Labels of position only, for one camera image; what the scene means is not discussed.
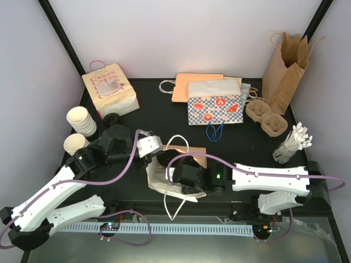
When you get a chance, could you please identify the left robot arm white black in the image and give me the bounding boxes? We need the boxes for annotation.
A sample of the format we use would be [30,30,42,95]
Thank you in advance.
[1,124,162,251]

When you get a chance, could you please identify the tall brown paper bag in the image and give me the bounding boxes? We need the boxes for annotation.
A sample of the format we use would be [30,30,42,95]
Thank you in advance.
[262,32,318,115]

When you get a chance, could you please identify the upper stack of paper cups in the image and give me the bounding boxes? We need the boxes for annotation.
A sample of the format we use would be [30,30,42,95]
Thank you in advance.
[66,106,97,138]

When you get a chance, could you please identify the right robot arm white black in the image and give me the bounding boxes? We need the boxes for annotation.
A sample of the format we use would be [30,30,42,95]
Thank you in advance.
[166,159,331,219]

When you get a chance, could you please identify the lower stack of paper cups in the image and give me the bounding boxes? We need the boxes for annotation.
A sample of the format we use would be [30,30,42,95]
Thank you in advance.
[63,133,89,156]

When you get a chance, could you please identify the black coffee cup lid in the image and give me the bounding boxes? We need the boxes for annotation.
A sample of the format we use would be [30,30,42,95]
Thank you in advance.
[103,113,121,129]

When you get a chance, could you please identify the white slotted cable duct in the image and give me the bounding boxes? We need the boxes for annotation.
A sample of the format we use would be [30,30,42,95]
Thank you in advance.
[61,222,253,237]

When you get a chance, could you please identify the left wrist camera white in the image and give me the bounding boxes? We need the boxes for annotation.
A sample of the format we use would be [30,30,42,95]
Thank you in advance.
[137,135,162,158]

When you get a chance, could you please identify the Cakes printed paper bag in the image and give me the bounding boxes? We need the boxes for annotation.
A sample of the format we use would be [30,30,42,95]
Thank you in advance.
[82,63,139,118]

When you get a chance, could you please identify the flat orange paper bag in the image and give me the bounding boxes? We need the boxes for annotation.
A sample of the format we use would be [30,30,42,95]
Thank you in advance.
[158,73,224,102]

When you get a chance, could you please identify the flat kraft bag brown handles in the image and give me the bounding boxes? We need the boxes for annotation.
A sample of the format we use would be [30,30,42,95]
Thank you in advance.
[223,76,264,106]

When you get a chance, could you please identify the white wrapped straws in cup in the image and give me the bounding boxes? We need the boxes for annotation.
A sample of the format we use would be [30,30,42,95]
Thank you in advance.
[273,122,313,164]

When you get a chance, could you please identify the orange paper bag white handles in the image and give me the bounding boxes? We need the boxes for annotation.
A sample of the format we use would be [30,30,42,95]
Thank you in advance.
[146,135,206,221]

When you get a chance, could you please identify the paper coffee cup black sleeve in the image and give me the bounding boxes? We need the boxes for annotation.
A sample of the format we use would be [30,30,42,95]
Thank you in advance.
[157,149,180,168]

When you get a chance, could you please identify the blue checkered paper bag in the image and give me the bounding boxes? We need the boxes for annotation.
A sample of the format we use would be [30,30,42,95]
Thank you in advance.
[187,79,244,142]

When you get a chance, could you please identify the stack of paper cups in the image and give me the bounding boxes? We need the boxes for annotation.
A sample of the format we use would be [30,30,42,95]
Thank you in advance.
[66,106,97,138]
[63,133,89,156]

